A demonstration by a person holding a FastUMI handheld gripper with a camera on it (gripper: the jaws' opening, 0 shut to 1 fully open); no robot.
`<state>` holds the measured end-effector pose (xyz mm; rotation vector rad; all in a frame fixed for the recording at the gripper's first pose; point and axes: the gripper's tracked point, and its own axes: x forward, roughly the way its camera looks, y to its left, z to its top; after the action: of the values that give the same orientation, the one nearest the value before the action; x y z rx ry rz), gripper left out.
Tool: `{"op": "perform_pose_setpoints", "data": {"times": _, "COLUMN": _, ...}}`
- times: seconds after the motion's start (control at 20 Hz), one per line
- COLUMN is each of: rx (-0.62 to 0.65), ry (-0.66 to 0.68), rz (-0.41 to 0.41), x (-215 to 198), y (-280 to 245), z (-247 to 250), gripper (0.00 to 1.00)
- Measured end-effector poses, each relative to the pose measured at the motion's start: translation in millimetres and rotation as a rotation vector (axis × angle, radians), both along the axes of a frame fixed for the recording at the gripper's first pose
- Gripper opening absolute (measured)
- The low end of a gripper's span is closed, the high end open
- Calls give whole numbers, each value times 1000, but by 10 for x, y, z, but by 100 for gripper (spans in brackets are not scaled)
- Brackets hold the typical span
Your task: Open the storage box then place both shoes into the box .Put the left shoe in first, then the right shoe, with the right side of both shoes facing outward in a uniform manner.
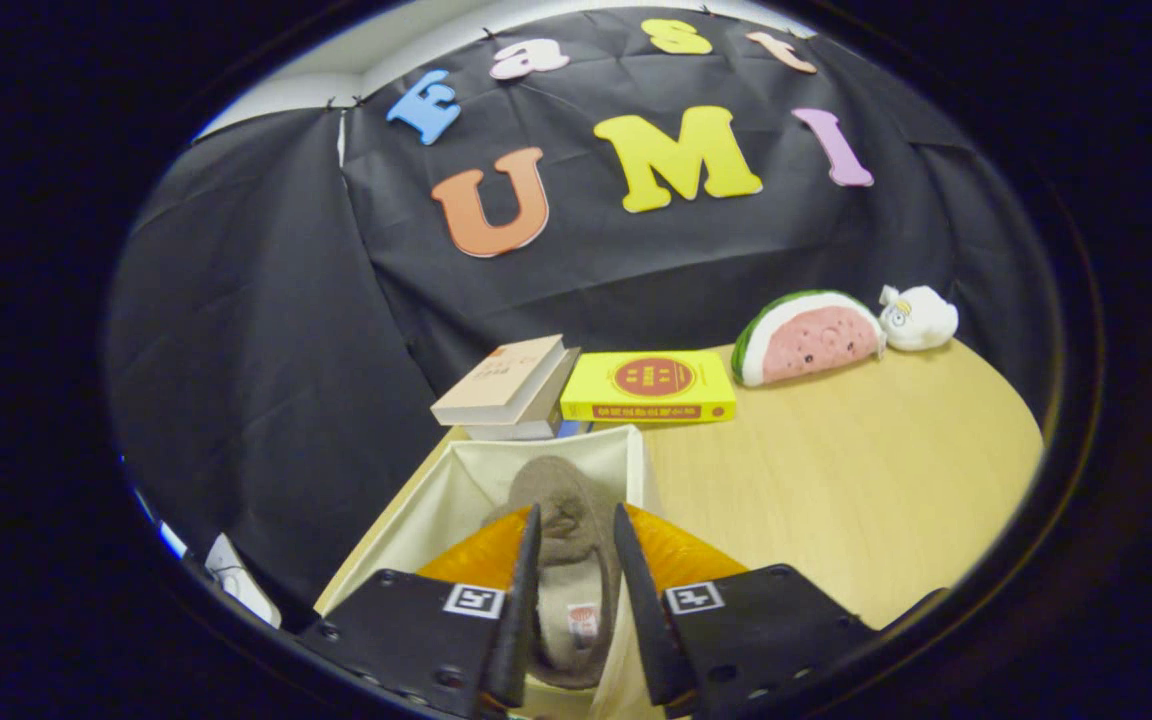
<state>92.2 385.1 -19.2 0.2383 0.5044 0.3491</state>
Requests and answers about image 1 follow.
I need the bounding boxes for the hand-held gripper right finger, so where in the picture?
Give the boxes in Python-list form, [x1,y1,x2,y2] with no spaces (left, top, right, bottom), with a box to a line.
[613,503,877,719]

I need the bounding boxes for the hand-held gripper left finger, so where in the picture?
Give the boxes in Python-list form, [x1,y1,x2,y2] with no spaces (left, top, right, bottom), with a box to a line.
[298,504,542,717]

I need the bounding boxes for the cream storage box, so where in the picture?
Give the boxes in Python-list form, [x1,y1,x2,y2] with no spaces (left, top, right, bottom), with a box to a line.
[314,425,663,720]

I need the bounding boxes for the brown fuzzy shoe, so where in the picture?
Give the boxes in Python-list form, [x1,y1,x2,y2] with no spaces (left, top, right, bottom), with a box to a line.
[506,455,629,691]

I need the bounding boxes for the grey book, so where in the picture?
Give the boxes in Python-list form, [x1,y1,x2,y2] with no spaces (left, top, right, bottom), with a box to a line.
[461,345,583,442]

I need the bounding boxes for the yellow book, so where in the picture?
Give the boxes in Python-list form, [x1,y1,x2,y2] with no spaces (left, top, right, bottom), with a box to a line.
[560,350,738,425]

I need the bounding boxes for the watermelon slice plush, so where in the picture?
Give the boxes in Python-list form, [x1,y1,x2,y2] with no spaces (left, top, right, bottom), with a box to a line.
[732,290,886,389]

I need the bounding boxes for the white plush toy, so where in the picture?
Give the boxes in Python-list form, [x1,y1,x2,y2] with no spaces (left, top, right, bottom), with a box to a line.
[878,285,960,353]

